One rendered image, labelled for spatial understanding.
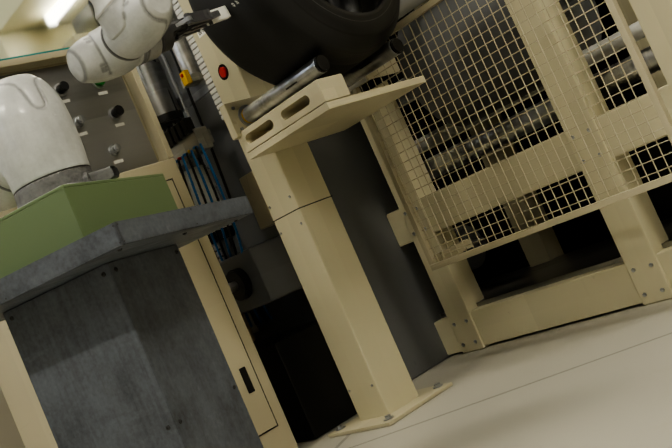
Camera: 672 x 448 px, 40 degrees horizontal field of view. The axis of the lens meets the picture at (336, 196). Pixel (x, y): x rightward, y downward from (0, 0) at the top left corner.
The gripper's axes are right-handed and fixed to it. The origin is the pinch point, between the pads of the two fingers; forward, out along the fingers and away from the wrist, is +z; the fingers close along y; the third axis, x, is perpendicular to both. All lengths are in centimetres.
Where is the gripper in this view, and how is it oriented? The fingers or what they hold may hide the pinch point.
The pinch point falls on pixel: (216, 15)
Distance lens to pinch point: 228.8
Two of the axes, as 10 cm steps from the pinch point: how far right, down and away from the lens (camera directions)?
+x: 5.0, 8.7, 0.4
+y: -6.0, 3.1, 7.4
